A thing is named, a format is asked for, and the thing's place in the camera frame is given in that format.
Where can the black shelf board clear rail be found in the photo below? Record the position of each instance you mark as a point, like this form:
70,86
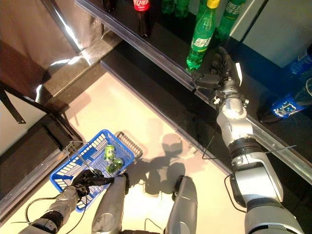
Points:
158,36
256,80

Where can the Coca-Cola bottle red cap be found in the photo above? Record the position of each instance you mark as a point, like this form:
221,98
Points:
142,17
109,5

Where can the black framed display stand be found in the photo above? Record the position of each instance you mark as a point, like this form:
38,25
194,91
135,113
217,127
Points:
24,151

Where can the blue plastic shopping basket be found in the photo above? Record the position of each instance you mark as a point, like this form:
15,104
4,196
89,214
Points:
70,170

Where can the silver left robot leg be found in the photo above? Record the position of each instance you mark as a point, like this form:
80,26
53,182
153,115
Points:
109,204

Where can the silver robot leg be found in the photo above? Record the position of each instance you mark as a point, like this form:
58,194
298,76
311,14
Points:
182,207
109,204

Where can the dark stone floor plinth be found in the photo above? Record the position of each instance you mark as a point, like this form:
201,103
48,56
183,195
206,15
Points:
80,70

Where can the dark metal wall post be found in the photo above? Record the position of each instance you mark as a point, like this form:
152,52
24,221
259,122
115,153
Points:
61,24

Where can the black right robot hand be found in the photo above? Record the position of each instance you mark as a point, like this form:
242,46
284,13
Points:
224,80

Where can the green Sprite bottle yellow cap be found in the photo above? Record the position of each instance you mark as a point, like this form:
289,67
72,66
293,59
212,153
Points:
168,6
202,41
202,5
182,7
230,17

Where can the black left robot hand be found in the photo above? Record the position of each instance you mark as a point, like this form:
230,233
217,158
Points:
87,180

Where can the silver right robot leg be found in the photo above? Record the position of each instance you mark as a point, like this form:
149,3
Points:
182,207

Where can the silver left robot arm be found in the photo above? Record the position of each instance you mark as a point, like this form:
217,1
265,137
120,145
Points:
63,197

